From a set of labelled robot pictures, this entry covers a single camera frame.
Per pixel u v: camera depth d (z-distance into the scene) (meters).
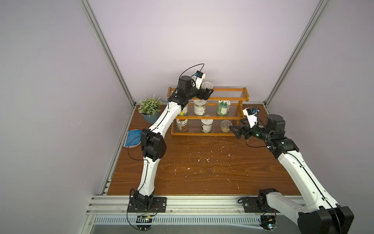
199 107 0.87
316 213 0.37
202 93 0.76
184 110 0.90
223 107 0.89
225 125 0.98
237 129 0.65
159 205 0.73
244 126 0.64
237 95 0.95
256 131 0.62
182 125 0.95
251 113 0.62
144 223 0.72
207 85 0.83
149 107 0.97
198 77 0.74
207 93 0.78
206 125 0.94
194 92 0.76
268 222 0.68
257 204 0.71
